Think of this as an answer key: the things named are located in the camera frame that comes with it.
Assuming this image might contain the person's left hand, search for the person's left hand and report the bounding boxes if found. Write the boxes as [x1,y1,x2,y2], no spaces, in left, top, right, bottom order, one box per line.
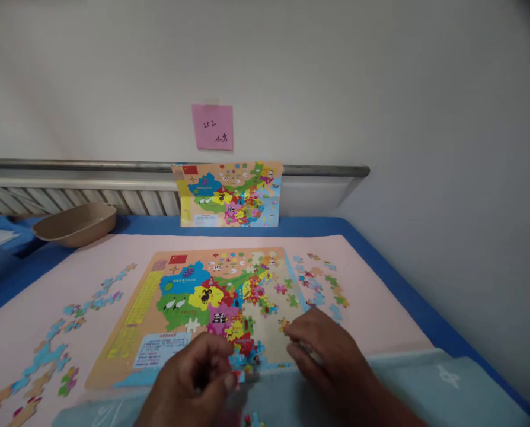
[133,332,245,417]

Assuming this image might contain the person's right hand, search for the person's right hand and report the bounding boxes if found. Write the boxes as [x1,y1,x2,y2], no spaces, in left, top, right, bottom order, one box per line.
[284,307,384,403]

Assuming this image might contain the person's right fingers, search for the person's right fingers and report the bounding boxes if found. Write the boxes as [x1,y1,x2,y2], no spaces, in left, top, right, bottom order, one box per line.
[284,313,326,379]

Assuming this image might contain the person's left fingers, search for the person's left fingers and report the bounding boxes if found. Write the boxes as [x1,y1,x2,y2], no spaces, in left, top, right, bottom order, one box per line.
[193,337,245,401]

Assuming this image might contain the pile of mixed colourful pieces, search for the pile of mixed colourful pieces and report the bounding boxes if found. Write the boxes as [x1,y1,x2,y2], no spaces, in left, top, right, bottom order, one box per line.
[291,252,351,322]

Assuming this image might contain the map jigsaw puzzle board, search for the map jigsaw puzzle board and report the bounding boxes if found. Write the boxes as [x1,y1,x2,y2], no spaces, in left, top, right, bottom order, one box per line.
[85,247,314,391]

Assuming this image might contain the blue table cover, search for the blue table cover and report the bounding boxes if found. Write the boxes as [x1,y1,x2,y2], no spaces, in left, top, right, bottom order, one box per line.
[0,213,530,427]

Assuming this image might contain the printed map reference sheet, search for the printed map reference sheet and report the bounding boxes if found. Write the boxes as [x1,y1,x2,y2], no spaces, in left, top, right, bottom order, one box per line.
[171,161,285,228]

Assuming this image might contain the pink table mat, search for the pink table mat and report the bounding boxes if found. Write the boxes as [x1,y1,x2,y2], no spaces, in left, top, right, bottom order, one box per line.
[0,232,436,427]

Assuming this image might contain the pile of blue puzzle pieces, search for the pile of blue puzzle pieces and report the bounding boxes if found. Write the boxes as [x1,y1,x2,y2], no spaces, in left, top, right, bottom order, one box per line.
[0,262,138,419]

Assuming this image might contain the white radiator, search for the white radiator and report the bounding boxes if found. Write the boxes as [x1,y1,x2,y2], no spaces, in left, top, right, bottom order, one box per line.
[0,177,363,219]

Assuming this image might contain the tan plastic basin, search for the tan plastic basin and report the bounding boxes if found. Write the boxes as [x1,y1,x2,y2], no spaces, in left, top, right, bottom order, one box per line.
[32,202,118,248]

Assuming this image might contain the pink sticky note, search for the pink sticky note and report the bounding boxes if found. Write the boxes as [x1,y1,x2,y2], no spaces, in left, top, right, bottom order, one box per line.
[191,104,234,151]

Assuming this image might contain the folded blue cloth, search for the folded blue cloth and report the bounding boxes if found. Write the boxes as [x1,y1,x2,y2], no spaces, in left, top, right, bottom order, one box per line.
[0,214,41,285]

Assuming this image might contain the metal rail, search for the metal rail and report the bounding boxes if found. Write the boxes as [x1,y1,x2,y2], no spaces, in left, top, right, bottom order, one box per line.
[0,158,371,177]

